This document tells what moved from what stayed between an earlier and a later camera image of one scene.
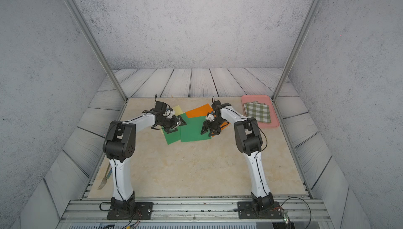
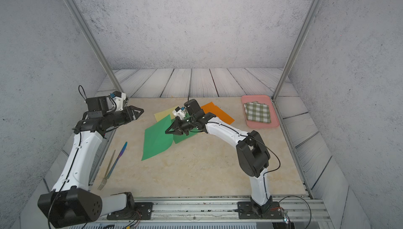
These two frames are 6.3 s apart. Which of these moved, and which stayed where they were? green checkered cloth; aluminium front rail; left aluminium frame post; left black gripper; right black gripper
Moved: left black gripper; right black gripper
Stayed: left aluminium frame post; green checkered cloth; aluminium front rail
